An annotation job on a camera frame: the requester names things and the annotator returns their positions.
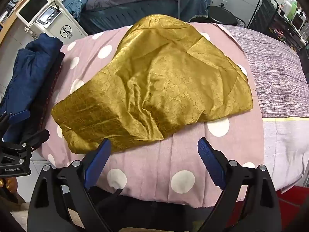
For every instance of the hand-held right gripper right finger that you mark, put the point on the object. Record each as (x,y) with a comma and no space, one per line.
(212,164)

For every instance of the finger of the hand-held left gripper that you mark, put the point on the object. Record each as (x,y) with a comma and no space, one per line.
(19,115)
(36,137)

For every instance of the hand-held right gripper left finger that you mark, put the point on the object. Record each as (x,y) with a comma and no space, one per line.
(99,162)

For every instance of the gold satin garment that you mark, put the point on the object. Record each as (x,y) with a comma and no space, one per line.
(157,82)

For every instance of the navy blue cloth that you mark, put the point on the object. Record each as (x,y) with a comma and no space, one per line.
(29,72)

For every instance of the pink polka dot bedsheet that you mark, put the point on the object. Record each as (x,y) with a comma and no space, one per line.
(144,174)

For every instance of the lavender sheet with yellow stripe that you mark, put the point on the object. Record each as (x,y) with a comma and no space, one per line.
(289,147)

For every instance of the red box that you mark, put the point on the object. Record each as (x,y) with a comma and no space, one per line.
(292,205)

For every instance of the white machine cabinet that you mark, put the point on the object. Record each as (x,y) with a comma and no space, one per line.
(62,26)

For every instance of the purple knit blanket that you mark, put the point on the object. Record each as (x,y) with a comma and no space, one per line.
(272,77)

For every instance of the white framed screen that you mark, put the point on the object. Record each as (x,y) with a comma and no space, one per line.
(32,6)

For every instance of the bed with blue-grey bedding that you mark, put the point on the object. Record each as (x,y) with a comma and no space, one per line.
(115,19)

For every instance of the black round stool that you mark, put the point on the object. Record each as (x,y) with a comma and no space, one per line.
(222,14)

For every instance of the thin metal pole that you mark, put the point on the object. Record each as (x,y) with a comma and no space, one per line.
(179,0)

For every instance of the green plastic bottle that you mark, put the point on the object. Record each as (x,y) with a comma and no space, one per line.
(293,8)

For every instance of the white wall socket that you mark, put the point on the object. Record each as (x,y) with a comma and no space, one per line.
(221,4)

